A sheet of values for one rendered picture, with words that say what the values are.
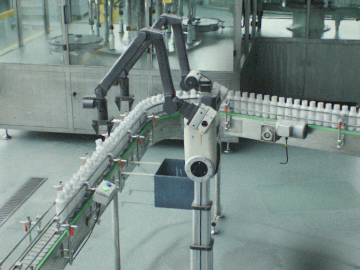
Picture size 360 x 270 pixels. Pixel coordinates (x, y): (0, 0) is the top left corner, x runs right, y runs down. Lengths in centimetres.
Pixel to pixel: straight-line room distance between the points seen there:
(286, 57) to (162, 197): 488
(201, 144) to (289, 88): 540
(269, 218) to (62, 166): 232
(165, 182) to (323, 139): 138
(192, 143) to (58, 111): 409
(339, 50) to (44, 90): 369
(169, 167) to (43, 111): 334
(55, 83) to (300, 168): 276
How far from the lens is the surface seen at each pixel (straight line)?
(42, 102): 769
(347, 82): 900
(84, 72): 742
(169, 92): 348
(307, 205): 623
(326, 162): 726
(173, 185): 429
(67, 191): 362
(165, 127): 530
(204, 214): 391
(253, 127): 531
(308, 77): 897
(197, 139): 368
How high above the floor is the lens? 258
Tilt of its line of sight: 19 degrees down
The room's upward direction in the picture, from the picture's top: straight up
